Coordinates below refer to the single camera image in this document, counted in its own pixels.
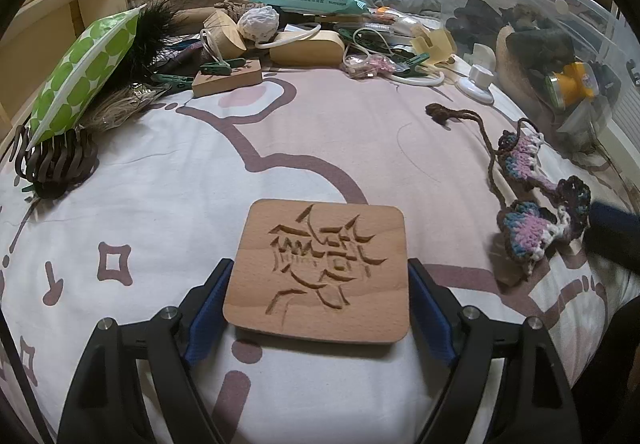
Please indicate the oval wooden box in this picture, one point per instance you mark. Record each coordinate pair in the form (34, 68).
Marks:
(307, 52)

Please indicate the round wooden piece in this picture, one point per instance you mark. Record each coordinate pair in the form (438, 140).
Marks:
(227, 37)

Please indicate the flat wooden block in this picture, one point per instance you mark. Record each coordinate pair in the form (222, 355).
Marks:
(235, 80)

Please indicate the carved wooden coaster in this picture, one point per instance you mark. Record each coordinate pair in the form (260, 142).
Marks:
(315, 274)

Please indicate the green polka-dot pouch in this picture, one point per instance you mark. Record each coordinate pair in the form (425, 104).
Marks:
(85, 69)

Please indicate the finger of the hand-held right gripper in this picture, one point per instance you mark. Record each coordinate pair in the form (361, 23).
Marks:
(617, 234)

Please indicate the raffia bundle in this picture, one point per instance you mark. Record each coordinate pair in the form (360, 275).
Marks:
(120, 107)

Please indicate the white yarn ball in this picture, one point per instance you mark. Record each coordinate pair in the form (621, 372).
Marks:
(257, 23)

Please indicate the printed blanket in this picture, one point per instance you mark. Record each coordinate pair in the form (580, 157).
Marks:
(175, 204)

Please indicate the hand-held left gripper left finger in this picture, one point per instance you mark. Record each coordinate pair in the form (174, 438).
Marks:
(207, 319)

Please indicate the teal wipes packet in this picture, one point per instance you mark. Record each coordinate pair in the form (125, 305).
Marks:
(310, 0)

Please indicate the black feather duster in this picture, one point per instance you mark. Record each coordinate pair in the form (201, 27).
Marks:
(150, 34)

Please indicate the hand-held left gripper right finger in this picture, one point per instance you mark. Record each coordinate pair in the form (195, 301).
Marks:
(430, 309)

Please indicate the yellow plastic piece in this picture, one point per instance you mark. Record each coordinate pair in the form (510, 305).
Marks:
(435, 44)

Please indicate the multicolour crocheted piece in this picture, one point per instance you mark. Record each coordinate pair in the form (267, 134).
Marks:
(530, 224)

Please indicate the white suction hook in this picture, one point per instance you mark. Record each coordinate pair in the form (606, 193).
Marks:
(475, 84)

